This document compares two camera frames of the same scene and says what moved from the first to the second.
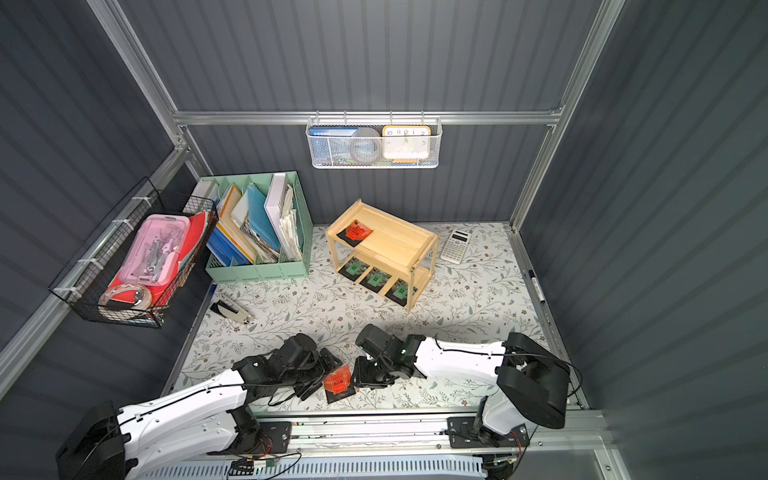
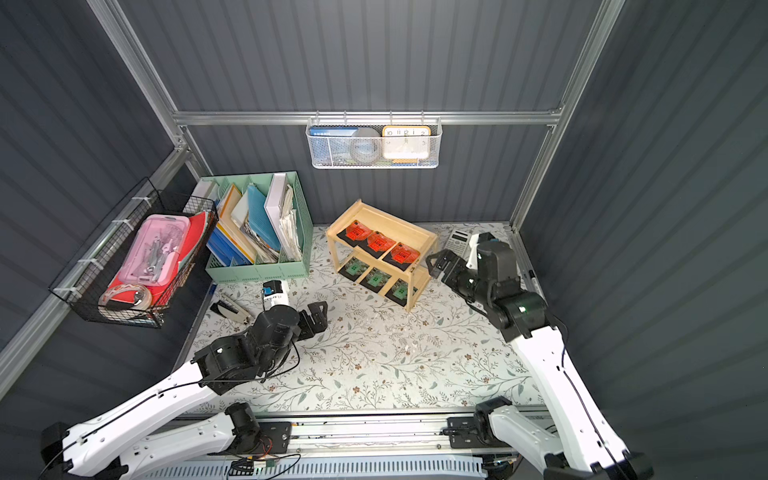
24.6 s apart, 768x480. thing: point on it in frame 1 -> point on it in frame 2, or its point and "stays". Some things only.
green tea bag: (375, 279) stays
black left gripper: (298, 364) -> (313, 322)
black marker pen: (536, 285) stays
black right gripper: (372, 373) -> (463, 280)
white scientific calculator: (456, 246) stays
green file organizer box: (263, 229) stays
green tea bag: (354, 268) stays
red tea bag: (338, 385) -> (403, 253)
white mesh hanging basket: (373, 143) stays
